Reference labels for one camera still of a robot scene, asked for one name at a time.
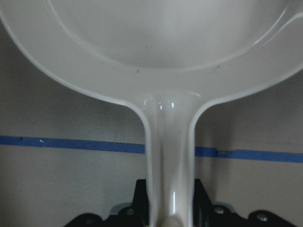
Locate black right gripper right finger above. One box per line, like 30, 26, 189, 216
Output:
193, 179, 214, 227

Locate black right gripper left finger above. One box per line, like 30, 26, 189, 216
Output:
132, 179, 150, 227

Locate beige plastic dustpan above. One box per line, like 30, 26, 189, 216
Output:
0, 0, 303, 227

